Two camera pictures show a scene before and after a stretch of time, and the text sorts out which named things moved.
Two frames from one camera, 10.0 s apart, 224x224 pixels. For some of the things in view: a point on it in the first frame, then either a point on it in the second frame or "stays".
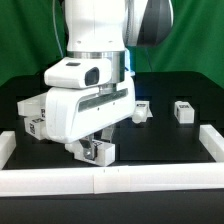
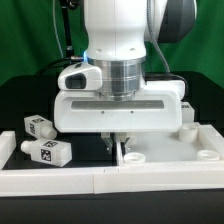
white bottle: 36,126 stays
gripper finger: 107,133 -> 125,142
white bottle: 104,153 -> 49,151
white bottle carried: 184,112 stays
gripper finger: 87,148 -> 106,137
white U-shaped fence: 16,182 stays
